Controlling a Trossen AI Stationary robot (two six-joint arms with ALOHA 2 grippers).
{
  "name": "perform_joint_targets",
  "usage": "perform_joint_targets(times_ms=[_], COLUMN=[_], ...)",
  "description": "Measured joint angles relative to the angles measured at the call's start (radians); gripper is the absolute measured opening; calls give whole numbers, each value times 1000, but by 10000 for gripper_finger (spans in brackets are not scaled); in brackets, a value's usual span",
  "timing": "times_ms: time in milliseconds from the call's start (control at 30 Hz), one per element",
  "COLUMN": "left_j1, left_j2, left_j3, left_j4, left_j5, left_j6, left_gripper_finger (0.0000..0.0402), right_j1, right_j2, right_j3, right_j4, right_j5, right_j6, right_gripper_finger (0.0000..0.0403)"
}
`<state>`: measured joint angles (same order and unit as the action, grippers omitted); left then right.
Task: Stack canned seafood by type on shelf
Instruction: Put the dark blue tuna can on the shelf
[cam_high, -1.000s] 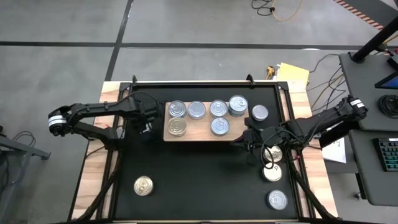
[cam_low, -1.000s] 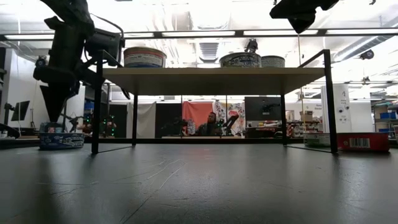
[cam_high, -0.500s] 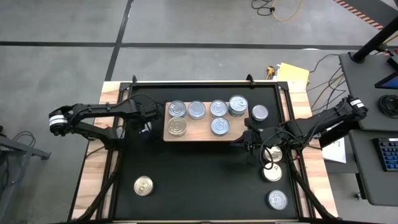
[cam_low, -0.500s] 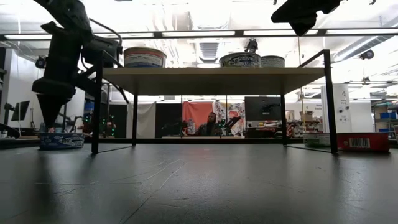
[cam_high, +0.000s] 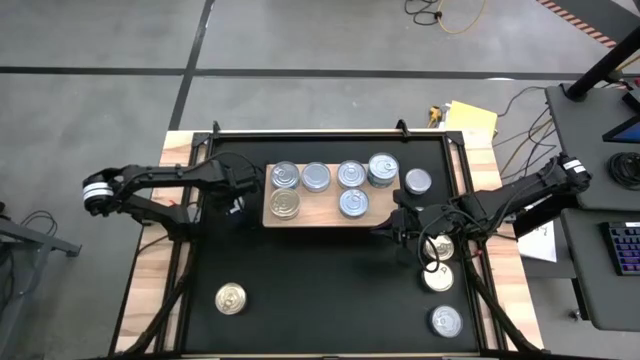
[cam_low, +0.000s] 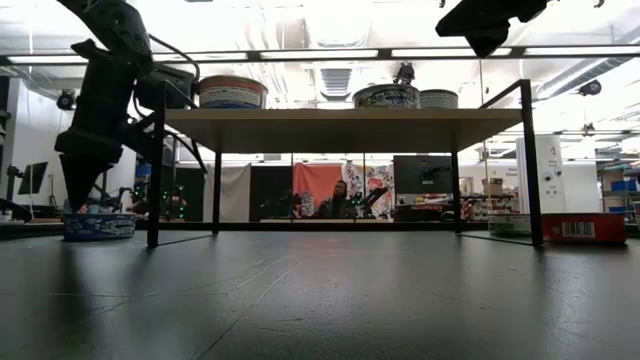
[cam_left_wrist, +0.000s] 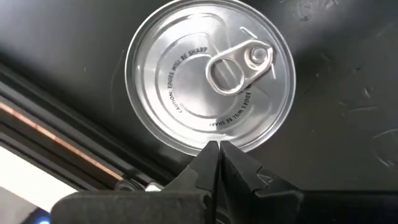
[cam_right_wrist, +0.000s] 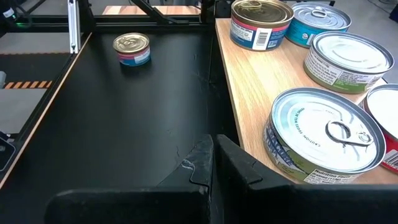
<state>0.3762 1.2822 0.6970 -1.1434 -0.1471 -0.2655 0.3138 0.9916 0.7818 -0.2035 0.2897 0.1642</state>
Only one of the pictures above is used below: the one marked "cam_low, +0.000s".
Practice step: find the dark equipment cabinet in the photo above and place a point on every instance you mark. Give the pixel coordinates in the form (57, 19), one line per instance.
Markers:
(192, 187)

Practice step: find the white hanging cloth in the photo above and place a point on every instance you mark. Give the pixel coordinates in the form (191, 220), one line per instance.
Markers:
(232, 192)

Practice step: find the green white label tuna can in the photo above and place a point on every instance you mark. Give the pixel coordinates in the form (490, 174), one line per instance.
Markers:
(510, 225)

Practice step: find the small black dome camera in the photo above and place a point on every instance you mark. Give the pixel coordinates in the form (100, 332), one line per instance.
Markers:
(66, 100)

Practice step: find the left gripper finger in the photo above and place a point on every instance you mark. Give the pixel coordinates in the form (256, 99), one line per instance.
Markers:
(82, 177)

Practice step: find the teal snack tuna can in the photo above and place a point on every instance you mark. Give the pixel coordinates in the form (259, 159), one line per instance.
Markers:
(440, 99)

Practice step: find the black hanging overhead camera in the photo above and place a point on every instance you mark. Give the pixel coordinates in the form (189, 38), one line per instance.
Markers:
(404, 74)

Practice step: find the black display screen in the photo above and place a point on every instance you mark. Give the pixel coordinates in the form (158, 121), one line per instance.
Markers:
(415, 175)

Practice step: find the person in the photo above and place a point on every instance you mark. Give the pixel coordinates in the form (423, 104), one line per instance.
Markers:
(340, 197)

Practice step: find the black table mat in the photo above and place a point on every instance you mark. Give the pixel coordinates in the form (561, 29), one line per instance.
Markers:
(350, 300)

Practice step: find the black desk monitor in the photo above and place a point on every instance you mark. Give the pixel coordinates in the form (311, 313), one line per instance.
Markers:
(32, 177)

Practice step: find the silver pull-tab tuna can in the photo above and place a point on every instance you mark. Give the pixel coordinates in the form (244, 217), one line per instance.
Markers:
(387, 96)

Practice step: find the brown cardboard box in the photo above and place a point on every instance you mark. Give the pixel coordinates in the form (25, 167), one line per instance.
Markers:
(492, 186)

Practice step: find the storage rack blue bins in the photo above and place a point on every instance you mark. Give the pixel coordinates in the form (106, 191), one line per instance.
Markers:
(620, 190)

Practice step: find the black metal rig frame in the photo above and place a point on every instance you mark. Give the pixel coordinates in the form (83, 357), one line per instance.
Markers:
(325, 226)

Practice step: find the silver tuna can blue label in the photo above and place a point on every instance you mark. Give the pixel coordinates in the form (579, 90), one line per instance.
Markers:
(99, 226)

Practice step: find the black ceiling dome device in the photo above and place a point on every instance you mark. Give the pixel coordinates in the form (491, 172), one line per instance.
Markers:
(590, 87)

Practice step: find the gold-lid can red blue label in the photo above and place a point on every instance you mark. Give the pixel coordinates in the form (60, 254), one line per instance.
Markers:
(232, 92)

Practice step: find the black partition panel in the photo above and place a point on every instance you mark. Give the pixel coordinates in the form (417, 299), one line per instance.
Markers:
(270, 177)

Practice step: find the background robot green lights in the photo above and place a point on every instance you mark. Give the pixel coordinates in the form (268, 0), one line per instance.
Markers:
(172, 202)

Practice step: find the wooden shelf black metal legs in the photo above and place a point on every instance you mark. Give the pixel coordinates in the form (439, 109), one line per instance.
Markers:
(340, 130)

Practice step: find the white square pillar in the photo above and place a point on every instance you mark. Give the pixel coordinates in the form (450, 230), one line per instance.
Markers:
(550, 170)

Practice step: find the patterned hanging cloth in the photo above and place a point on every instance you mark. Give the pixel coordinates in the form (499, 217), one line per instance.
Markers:
(382, 175)

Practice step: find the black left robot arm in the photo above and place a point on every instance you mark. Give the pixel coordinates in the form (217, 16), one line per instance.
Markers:
(115, 25)

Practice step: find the orange hanging cloth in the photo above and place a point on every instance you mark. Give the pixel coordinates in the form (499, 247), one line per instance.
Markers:
(312, 175)

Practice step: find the cluttered background table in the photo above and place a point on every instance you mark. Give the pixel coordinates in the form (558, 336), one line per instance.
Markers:
(425, 207)

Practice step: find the silver tuna can red label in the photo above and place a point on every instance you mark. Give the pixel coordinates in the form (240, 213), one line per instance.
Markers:
(584, 229)

